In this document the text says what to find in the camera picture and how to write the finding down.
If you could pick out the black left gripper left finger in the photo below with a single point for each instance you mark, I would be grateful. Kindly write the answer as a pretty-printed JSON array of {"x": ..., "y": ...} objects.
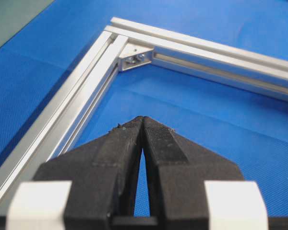
[{"x": 80, "y": 189}]

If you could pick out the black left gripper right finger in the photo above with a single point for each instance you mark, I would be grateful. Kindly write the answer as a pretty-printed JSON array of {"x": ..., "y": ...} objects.
[{"x": 193, "y": 188}]

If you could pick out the aluminium extrusion frame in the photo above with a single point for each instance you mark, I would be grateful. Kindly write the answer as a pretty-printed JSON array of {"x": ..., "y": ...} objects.
[{"x": 125, "y": 45}]

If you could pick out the blue table mat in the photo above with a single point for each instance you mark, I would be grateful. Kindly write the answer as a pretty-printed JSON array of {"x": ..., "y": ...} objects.
[{"x": 249, "y": 129}]

